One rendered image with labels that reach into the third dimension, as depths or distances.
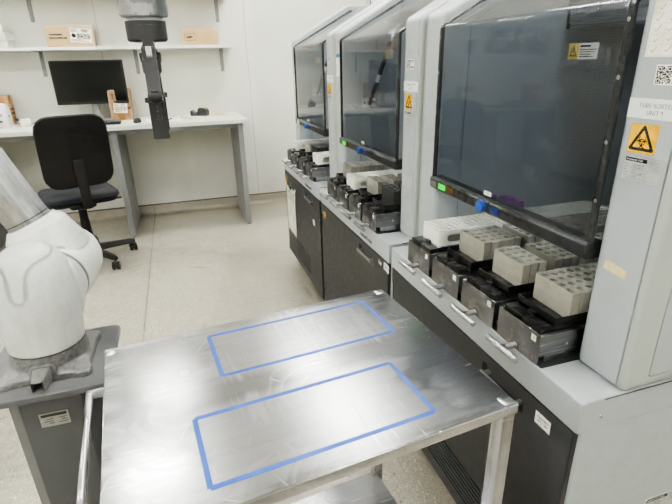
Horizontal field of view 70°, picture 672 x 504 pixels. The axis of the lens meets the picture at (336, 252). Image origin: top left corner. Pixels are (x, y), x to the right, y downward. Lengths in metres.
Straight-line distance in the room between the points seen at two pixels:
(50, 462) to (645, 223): 1.30
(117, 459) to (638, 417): 0.94
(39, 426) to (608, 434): 1.18
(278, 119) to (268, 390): 4.11
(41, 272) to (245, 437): 0.59
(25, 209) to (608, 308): 1.27
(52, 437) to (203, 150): 3.73
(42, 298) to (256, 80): 3.83
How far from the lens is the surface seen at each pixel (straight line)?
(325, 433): 0.74
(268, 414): 0.78
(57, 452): 1.32
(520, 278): 1.18
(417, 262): 1.45
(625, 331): 1.02
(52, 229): 1.31
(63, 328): 1.18
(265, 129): 4.78
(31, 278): 1.14
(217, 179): 4.80
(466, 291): 1.24
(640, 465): 1.26
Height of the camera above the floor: 1.32
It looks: 22 degrees down
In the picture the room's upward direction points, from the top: 1 degrees counter-clockwise
